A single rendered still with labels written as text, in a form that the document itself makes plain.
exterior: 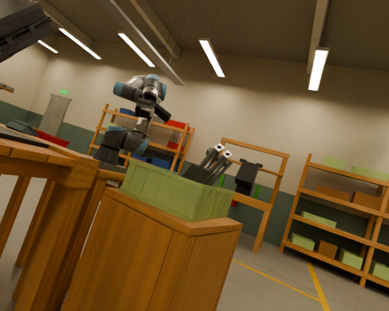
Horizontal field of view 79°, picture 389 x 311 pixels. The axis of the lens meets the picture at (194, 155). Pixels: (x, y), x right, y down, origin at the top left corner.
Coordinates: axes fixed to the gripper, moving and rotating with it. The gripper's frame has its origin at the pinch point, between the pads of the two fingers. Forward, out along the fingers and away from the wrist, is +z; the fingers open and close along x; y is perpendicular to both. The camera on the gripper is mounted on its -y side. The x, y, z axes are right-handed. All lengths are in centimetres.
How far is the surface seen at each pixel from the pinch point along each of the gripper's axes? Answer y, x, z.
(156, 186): -10.1, -17.9, 16.6
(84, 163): 23.4, -25.6, 7.8
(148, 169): -5.2, -17.5, 8.8
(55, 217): 30, -45, 28
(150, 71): -15, -407, -623
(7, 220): 64, -94, 17
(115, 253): 0, -37, 43
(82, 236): 18, -62, 30
